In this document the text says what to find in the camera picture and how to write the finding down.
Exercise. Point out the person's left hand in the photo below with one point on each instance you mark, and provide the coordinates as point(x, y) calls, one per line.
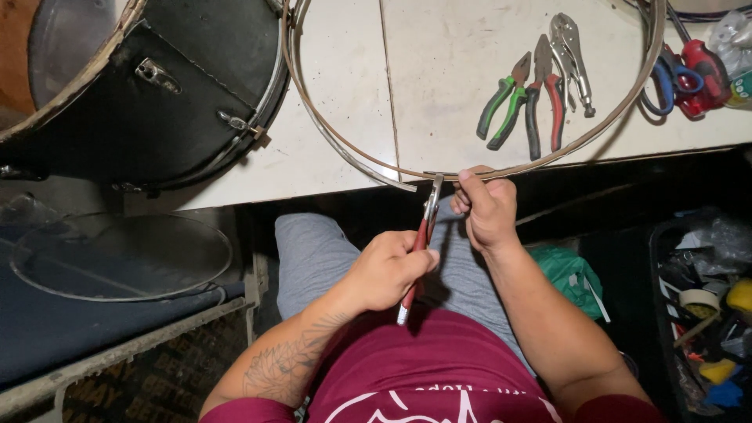
point(382, 273)

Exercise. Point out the person's right hand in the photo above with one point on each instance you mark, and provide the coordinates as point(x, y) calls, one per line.
point(493, 214)

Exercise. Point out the brown round drum hoop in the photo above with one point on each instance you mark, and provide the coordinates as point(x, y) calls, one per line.
point(446, 175)

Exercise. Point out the grey shorts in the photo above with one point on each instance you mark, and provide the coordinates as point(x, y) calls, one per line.
point(311, 258)

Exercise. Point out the silver curved metal strip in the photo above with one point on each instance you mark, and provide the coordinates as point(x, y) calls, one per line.
point(405, 185)

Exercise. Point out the green plastic bag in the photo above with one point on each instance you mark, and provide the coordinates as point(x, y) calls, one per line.
point(567, 276)

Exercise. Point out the maroon printed shirt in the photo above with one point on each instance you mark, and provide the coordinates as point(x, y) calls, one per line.
point(435, 370)

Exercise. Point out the red and black pliers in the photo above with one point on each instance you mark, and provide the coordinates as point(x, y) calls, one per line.
point(555, 100)

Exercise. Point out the silver locking pliers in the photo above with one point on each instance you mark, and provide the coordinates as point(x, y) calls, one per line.
point(573, 59)

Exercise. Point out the black crate of supplies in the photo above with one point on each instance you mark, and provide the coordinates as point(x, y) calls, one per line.
point(705, 305)

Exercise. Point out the black drum shell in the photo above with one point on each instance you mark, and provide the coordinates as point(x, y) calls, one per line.
point(176, 117)

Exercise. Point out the clear round drum head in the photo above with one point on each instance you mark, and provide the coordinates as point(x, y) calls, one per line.
point(117, 258)

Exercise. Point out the clear plastic bag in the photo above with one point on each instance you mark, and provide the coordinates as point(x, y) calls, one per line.
point(734, 41)

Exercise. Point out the blue padded bench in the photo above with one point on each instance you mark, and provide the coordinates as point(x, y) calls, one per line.
point(88, 335)

